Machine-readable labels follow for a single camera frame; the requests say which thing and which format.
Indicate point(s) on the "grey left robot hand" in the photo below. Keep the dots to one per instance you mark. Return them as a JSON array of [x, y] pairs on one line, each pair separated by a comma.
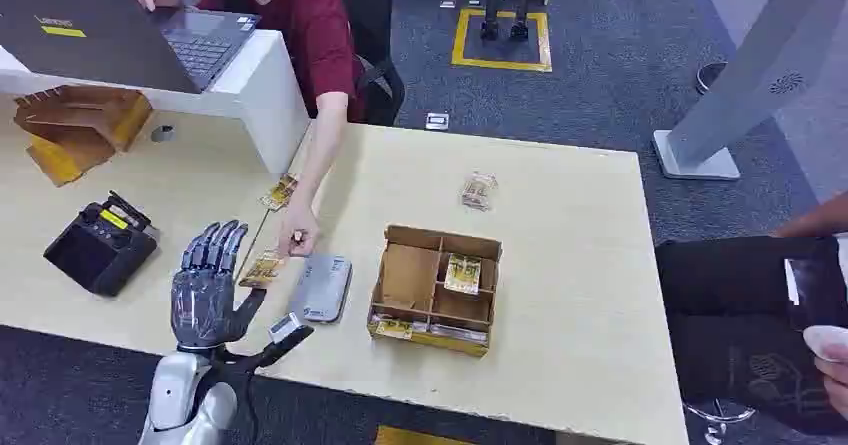
[[202, 299]]

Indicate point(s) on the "yellow printed card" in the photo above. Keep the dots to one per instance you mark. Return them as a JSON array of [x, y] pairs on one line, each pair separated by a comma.
[[261, 271], [462, 274], [478, 191], [279, 192]]

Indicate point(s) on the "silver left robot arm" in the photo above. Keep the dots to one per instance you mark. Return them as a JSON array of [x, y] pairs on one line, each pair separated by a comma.
[[173, 389]]

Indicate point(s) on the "black payment terminal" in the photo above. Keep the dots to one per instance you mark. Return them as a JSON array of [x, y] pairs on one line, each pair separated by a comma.
[[99, 246]]

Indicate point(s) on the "person's hand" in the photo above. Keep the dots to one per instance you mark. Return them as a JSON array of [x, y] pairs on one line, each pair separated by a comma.
[[831, 356], [298, 233]]

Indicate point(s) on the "grey flat card reader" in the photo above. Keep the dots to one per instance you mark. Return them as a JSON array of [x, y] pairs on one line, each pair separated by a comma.
[[321, 290]]

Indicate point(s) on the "wooden card box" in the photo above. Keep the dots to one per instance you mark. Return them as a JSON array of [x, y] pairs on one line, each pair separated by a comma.
[[411, 276]]

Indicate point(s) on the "open brown cardboard box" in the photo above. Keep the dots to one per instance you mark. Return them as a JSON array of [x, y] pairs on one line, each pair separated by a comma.
[[76, 130]]

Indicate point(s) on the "white raised counter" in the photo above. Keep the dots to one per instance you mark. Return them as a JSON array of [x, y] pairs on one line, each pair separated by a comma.
[[262, 91]]

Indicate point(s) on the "row of cards in sleeve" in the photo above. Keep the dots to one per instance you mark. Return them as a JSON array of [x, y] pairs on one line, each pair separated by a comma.
[[430, 330]]

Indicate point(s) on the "yellow floor tape strip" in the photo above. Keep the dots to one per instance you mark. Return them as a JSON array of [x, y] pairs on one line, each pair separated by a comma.
[[417, 436]]

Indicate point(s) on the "black laptop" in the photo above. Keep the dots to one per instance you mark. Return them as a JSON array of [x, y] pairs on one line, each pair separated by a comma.
[[86, 38]]

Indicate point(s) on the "seated person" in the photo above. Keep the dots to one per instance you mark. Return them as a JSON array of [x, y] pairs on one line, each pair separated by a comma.
[[311, 31]]

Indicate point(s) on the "silver floor socket plate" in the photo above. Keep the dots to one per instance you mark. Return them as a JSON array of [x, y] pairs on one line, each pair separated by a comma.
[[448, 3], [437, 121]]

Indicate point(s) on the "black office chair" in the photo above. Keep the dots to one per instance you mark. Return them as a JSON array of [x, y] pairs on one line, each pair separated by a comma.
[[374, 44]]

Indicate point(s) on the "yellow floor tape square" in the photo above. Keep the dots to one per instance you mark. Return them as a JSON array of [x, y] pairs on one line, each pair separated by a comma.
[[501, 65]]

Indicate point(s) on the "black robot legs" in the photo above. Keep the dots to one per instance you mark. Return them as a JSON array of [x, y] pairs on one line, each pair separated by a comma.
[[507, 1]]

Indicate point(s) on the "person in black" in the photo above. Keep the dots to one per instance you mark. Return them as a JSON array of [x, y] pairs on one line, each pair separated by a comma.
[[729, 309]]

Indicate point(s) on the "chrome chair base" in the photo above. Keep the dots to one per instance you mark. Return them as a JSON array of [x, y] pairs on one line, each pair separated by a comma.
[[719, 419]]

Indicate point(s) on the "round black floor base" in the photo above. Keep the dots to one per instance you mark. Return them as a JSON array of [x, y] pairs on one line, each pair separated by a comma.
[[709, 78]]

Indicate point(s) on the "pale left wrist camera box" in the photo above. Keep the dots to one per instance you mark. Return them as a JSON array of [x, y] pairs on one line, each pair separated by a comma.
[[285, 327]]

